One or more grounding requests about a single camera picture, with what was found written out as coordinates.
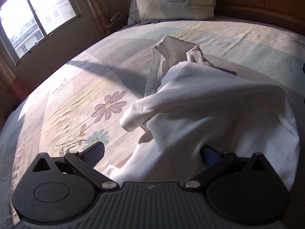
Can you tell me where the white printed t-shirt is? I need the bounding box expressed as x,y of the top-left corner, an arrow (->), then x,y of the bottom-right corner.
104,36 -> 299,189

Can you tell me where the floral patterned bed sheet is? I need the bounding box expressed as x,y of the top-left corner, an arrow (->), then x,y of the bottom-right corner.
1,17 -> 304,228

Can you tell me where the striped pink curtain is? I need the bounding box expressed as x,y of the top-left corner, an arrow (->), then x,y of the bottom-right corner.
87,0 -> 111,35

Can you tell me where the sliding glass window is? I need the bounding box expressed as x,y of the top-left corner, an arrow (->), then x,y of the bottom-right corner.
1,0 -> 82,66

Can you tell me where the pale patterned pillow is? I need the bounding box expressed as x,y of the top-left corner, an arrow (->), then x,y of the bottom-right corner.
136,0 -> 216,24

